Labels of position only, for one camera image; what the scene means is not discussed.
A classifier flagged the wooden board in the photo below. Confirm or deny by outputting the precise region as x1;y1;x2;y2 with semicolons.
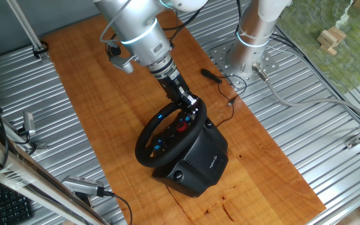
42;11;327;225

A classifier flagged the black camera cable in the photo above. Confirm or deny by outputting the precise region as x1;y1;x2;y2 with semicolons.
100;189;134;225

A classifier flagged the black USB cable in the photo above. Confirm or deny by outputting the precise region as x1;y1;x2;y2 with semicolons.
201;67;249;128

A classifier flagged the small wooden block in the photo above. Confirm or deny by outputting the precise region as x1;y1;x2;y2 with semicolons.
328;26;347;40
316;30;337;46
319;43;338;56

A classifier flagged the aluminium frame pole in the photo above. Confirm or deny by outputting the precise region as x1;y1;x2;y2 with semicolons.
6;0;50;62

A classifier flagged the black wheel base housing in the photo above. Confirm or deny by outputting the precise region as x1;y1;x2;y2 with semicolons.
151;117;229;198

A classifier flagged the grey ribbed camera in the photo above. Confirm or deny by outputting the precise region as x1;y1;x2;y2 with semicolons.
61;176;106;198

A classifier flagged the silver robot mounting plate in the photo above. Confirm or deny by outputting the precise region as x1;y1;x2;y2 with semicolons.
209;40;279;91

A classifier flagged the black steering wheel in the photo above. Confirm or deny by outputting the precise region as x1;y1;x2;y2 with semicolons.
134;96;208;168

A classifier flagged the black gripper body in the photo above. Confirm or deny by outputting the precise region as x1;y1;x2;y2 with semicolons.
157;70;191;104

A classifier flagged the black cable tie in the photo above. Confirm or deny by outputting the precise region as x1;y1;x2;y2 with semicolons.
32;41;49;59

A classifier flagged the green textured mat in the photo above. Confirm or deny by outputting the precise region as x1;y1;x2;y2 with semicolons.
275;0;360;94

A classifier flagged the black base cable bundle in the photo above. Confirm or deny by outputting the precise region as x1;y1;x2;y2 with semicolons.
270;26;360;128

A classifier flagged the black keyboard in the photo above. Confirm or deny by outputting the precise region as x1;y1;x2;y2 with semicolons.
0;179;33;225

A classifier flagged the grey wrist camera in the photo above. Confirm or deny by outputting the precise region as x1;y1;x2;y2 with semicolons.
109;54;136;74

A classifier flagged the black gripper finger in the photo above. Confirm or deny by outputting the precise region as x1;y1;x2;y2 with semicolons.
183;91;200;114
176;96;197;115

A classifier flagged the grey conduit with connector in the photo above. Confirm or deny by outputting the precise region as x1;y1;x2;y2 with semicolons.
251;62;360;126

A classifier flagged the aluminium frame beam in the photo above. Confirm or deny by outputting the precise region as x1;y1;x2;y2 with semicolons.
0;129;109;225

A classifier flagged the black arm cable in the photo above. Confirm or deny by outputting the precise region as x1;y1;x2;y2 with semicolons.
99;0;211;62

